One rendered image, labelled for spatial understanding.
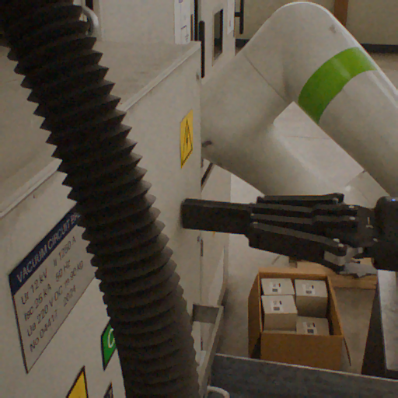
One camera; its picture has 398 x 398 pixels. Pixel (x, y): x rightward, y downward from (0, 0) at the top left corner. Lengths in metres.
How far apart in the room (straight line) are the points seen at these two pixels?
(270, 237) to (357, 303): 2.08
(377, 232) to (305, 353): 1.59
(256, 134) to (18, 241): 0.60
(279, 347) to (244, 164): 1.33
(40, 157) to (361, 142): 0.51
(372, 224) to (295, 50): 0.31
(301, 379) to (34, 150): 0.65
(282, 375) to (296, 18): 0.53
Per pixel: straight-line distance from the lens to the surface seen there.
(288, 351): 2.11
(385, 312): 1.29
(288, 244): 0.53
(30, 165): 0.29
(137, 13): 0.98
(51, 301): 0.31
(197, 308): 0.72
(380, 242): 0.54
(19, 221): 0.26
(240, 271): 2.72
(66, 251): 0.31
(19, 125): 0.37
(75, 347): 0.35
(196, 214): 0.57
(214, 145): 0.81
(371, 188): 1.07
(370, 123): 0.72
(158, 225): 0.19
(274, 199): 0.59
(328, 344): 2.11
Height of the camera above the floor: 1.50
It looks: 26 degrees down
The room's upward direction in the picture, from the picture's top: straight up
